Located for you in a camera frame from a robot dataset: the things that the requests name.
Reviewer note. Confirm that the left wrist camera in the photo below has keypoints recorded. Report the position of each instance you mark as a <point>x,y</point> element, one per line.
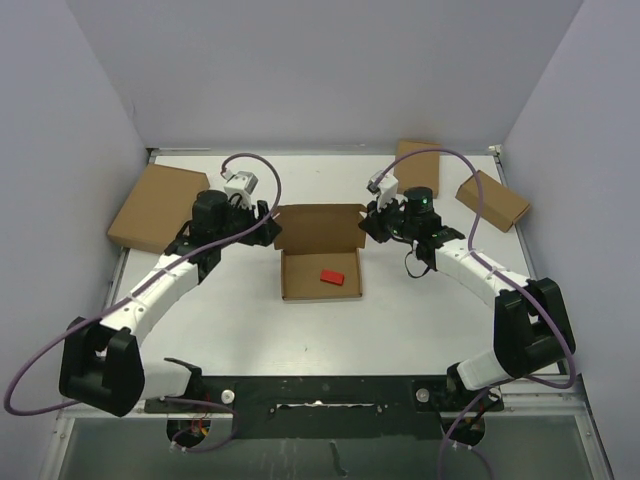
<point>239,188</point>

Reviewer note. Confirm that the upright folded cardboard box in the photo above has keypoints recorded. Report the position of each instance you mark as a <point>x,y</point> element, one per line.
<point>420,169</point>

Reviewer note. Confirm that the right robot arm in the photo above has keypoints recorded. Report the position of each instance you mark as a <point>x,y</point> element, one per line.
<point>531,328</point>

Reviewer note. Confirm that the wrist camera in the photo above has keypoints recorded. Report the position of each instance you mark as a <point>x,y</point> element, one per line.
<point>239,188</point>
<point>384,187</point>

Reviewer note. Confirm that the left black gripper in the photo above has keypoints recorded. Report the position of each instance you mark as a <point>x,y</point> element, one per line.
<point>261,235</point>

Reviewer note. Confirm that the small red block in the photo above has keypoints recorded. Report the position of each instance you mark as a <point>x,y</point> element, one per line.
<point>332,277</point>

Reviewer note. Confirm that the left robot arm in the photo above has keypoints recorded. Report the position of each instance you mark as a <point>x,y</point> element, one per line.
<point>102,365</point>

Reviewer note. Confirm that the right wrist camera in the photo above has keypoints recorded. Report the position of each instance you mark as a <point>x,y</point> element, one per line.
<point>384,187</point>

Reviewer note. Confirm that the small folded cardboard box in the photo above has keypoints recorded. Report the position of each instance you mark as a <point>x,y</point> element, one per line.
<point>502,207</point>

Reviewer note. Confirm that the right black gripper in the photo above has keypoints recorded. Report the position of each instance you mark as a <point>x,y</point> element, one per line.
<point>373,223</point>

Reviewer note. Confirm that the large folded cardboard box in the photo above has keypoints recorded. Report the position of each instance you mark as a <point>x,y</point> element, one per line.
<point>157,207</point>

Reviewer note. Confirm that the brown cardboard box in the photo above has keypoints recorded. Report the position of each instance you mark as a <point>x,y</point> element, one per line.
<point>316,237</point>

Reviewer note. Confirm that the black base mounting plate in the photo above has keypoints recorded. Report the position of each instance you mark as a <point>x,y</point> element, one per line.
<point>341,407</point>

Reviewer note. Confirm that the aluminium table frame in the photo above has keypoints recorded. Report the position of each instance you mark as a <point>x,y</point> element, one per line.
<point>102,365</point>

